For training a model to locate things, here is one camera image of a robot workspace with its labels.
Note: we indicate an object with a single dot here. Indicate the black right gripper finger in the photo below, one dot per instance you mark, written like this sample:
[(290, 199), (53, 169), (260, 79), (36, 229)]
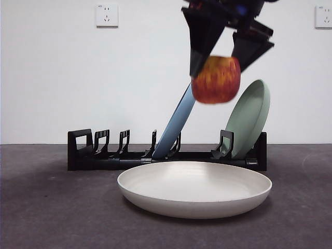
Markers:
[(202, 36), (249, 49)]

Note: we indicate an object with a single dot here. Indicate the black plate rack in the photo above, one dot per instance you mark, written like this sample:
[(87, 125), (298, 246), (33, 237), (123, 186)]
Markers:
[(85, 164)]

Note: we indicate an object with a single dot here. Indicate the cream yellow plate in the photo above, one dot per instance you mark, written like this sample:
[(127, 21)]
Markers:
[(194, 202)]

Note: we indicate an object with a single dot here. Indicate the blue plate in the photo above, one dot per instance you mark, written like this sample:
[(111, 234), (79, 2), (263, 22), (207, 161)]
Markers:
[(171, 129)]

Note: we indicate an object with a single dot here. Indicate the green plate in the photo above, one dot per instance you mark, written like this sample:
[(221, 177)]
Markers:
[(246, 122)]

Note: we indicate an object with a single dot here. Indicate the red yellow apple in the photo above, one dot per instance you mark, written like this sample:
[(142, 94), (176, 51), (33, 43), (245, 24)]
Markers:
[(216, 79)]

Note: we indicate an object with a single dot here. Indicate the white wall socket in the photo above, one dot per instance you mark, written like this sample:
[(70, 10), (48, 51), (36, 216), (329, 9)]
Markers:
[(324, 16), (107, 15)]

